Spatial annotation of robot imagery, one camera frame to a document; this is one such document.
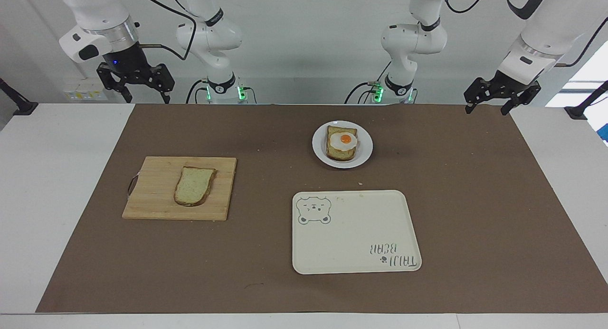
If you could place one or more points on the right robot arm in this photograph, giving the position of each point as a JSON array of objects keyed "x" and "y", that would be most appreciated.
[{"x": 95, "y": 11}]

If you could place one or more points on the cream tray with bear print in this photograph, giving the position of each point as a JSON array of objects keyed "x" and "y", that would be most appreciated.
[{"x": 354, "y": 236}]

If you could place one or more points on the fried egg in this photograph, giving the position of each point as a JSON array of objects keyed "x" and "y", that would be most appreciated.
[{"x": 344, "y": 139}]

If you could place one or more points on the bread slice under egg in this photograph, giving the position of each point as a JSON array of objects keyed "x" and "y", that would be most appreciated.
[{"x": 338, "y": 152}]

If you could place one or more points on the plain bread slice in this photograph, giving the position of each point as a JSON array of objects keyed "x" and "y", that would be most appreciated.
[{"x": 194, "y": 185}]

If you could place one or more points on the white round plate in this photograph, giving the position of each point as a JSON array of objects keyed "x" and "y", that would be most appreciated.
[{"x": 365, "y": 151}]

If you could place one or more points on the white wall socket strip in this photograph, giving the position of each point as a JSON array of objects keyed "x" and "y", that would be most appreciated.
[{"x": 85, "y": 91}]

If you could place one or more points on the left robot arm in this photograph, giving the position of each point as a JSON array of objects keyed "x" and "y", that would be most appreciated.
[{"x": 546, "y": 30}]

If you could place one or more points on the wooden cutting board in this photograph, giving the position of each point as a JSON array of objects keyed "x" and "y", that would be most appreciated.
[{"x": 161, "y": 182}]

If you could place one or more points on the black stand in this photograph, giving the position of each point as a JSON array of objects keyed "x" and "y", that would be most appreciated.
[
  {"x": 584, "y": 106},
  {"x": 16, "y": 103}
]

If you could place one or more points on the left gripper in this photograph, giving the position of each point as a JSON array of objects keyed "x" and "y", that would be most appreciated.
[{"x": 513, "y": 79}]

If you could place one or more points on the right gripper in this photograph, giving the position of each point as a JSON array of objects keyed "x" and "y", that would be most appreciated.
[{"x": 124, "y": 58}]

